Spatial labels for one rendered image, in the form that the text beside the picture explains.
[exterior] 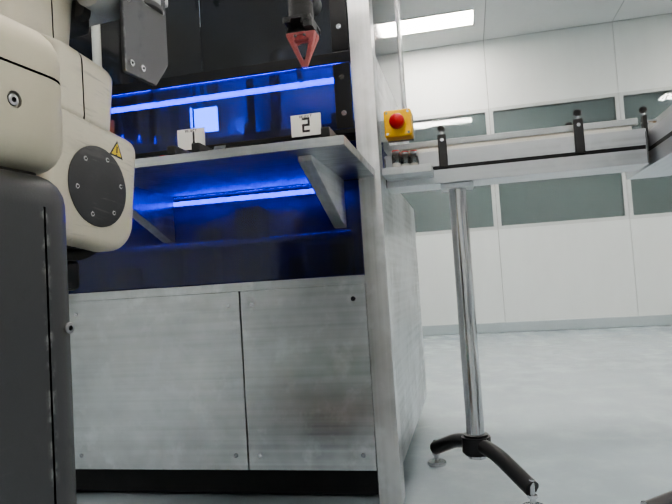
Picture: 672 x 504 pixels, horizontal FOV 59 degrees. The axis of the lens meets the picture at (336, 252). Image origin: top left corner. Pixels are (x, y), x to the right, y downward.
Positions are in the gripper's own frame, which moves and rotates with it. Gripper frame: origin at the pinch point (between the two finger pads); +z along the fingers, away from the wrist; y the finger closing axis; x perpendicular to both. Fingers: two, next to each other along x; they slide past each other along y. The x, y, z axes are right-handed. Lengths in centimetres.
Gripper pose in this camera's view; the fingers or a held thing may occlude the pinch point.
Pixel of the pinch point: (304, 63)
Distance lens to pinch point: 143.4
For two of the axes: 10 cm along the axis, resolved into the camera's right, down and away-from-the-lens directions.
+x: -9.7, 0.8, 2.1
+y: 2.1, 0.1, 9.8
